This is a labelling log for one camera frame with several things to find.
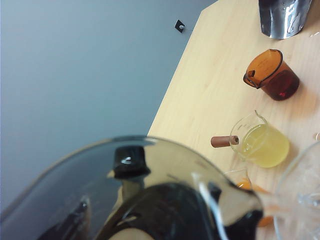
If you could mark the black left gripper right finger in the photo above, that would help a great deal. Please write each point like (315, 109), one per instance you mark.
(215, 191)

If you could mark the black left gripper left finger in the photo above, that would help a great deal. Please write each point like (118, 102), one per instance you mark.
(72, 225)

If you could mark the grey glass measuring cup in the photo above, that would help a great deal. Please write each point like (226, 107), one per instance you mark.
(175, 162)

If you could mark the measuring cup with orange juice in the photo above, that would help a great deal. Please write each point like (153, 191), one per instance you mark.
(243, 185)

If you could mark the measuring cup with yellow juice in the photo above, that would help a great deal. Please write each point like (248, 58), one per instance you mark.
(265, 147)

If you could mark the amber glass measuring cup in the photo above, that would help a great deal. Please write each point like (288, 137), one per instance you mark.
(277, 80)

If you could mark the clear wine glass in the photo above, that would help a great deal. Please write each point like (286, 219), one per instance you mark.
(290, 175)

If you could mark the shiny silver metal scoop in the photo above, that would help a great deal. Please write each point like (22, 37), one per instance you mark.
(282, 17)

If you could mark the black square wall hook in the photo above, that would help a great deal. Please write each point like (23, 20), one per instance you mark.
(180, 26)

